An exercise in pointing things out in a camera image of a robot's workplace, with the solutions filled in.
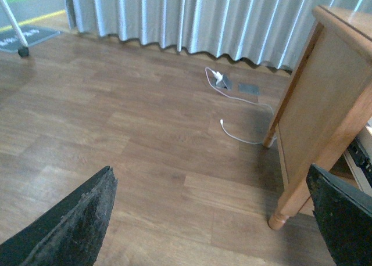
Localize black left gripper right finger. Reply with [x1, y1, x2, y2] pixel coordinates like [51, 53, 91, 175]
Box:
[306, 164, 371, 265]

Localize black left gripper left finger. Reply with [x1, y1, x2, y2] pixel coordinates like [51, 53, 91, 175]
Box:
[1, 166, 117, 265]

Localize wooden nightstand dresser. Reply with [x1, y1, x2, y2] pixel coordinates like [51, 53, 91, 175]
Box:
[263, 6, 371, 230]

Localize closed grey floor plate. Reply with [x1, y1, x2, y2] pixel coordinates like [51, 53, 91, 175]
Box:
[238, 82, 260, 96]

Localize open grey floor socket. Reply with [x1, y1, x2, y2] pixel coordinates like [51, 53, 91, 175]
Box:
[212, 74, 233, 91]

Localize white charger plug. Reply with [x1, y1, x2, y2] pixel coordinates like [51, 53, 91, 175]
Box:
[212, 71, 223, 79]

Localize white stand leg with caster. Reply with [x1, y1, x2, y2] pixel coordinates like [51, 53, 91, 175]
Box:
[1, 0, 29, 57]

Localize dark floor mat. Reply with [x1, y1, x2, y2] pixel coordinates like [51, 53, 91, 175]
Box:
[0, 24, 64, 53]

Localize grey pleated curtain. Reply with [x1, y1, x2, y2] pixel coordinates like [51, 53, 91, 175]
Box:
[65, 0, 371, 70]

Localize white charging cable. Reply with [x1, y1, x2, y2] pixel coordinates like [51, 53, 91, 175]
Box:
[205, 67, 278, 145]

